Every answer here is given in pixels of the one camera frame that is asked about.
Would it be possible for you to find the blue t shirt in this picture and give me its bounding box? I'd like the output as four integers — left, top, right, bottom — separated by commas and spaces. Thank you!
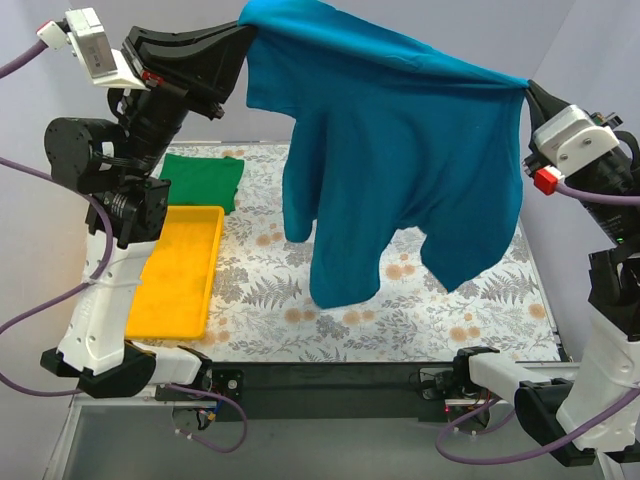
239, 1, 528, 309

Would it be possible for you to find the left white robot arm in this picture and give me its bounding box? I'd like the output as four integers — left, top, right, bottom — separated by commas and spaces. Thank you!
40, 11, 256, 398

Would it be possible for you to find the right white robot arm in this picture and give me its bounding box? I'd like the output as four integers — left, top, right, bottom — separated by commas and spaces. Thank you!
451, 83, 639, 467

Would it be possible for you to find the folded green t shirt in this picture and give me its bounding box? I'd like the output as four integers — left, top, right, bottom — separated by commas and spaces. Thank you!
159, 154, 244, 215

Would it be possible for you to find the yellow plastic tray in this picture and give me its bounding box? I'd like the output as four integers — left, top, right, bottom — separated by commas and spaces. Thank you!
126, 206, 225, 340

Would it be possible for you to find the floral table mat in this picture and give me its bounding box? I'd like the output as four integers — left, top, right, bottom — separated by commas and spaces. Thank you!
171, 143, 560, 362

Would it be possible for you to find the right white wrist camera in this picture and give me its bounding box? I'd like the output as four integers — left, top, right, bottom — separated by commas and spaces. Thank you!
533, 105, 620, 195

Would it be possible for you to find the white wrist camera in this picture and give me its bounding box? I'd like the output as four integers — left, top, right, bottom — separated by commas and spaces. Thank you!
36, 8, 147, 90
533, 105, 620, 195

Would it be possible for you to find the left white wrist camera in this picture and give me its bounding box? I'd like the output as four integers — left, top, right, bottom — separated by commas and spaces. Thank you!
36, 8, 147, 90

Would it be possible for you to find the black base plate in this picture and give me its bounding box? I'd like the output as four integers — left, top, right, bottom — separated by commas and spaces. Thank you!
213, 362, 454, 421

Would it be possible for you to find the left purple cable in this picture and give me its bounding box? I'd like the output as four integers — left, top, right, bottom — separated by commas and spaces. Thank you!
0, 39, 249, 454

